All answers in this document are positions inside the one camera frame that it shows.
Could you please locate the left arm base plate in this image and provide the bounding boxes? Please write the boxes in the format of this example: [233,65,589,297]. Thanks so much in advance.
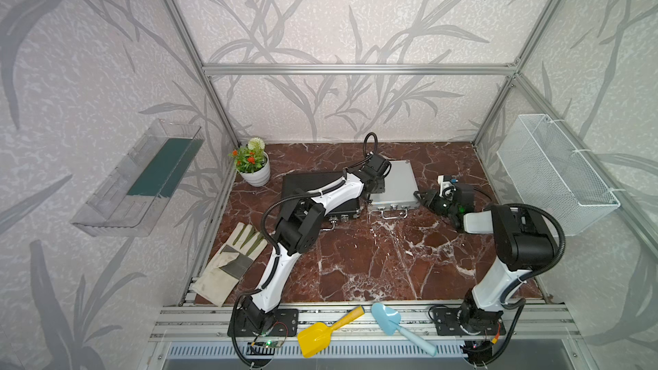
[228,308,299,337]

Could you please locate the black poker case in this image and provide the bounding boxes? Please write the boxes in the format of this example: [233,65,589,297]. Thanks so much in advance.
[281,171,361,221]

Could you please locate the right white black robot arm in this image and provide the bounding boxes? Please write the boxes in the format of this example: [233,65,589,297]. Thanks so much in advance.
[414,182,565,325]

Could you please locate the small circuit board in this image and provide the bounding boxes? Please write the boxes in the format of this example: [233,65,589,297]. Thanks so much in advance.
[249,337,287,350]

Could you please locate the yellow toy shovel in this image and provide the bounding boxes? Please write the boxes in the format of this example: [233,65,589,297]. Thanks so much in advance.
[297,306,365,358]

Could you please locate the beige green work glove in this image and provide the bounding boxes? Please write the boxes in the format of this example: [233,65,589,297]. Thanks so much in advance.
[191,223,268,306]

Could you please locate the white wire mesh basket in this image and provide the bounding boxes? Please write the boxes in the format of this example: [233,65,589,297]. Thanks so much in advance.
[497,114,620,236]

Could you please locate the potted plant red flowers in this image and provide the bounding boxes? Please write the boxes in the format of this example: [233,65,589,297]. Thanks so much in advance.
[230,137,271,187]

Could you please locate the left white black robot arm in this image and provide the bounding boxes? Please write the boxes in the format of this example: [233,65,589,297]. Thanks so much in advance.
[236,152,392,328]

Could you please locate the clear plastic wall shelf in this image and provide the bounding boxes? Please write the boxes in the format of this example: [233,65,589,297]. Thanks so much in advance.
[70,119,205,237]

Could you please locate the pink object in basket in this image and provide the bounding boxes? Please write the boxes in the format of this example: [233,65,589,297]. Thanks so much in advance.
[533,207,559,229]

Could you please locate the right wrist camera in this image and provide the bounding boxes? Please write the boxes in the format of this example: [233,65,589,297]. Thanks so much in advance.
[437,175,457,200]

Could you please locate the silver aluminium poker case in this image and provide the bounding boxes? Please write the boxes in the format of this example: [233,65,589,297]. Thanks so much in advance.
[368,160,420,220]

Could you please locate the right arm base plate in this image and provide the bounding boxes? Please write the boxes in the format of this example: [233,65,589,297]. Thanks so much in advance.
[428,305,507,337]

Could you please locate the light blue toy shovel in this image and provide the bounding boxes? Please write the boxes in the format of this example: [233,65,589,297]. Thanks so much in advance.
[371,303,437,356]

